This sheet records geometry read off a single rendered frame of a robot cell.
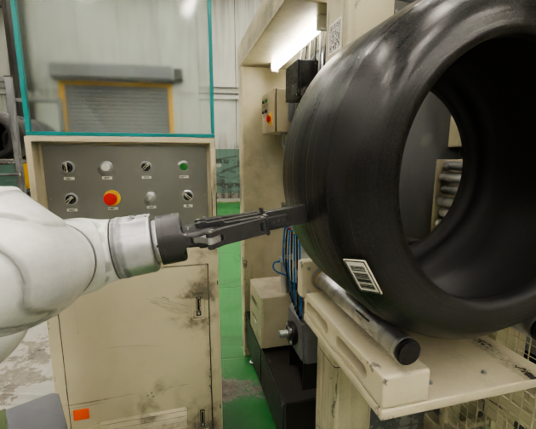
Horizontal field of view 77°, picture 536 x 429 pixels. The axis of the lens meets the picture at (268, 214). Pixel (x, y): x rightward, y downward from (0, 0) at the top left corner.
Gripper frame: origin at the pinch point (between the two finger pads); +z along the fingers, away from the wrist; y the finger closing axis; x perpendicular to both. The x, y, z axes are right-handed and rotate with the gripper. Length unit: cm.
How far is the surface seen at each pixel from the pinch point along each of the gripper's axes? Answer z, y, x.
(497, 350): 42, 0, 37
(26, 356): -127, 168, 95
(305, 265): 10.6, 24.8, 19.1
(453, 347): 34.4, 2.8, 35.9
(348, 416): 19, 27, 69
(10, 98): -154, 319, -83
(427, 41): 18.4, -11.7, -22.1
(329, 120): 6.3, -6.3, -14.0
